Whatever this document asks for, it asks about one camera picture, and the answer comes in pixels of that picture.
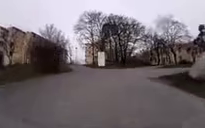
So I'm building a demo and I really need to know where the long beige building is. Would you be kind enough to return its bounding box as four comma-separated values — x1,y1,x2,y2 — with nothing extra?
0,21,69,69

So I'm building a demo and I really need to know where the dark tree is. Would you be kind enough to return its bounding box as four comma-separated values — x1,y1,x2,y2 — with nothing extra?
193,23,205,51

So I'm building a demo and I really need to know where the bare tree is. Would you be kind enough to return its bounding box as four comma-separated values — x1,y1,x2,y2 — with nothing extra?
39,23,73,64

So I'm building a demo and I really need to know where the white upright panel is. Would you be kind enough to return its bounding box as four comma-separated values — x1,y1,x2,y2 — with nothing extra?
97,51,106,68

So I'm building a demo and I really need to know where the grey asphalt road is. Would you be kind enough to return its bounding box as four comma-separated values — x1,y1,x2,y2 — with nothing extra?
0,64,205,128

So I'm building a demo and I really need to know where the pale heap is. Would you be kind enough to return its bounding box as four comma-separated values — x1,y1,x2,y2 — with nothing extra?
188,49,205,84

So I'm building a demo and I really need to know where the group of bare trees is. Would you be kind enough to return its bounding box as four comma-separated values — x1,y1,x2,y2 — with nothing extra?
73,9,194,67

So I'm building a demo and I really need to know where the dark grass patch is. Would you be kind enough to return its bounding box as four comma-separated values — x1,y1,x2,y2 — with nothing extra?
149,71,205,101
0,64,73,88

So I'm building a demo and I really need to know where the beige building behind trees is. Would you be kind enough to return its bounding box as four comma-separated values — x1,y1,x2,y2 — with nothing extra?
148,43,204,66

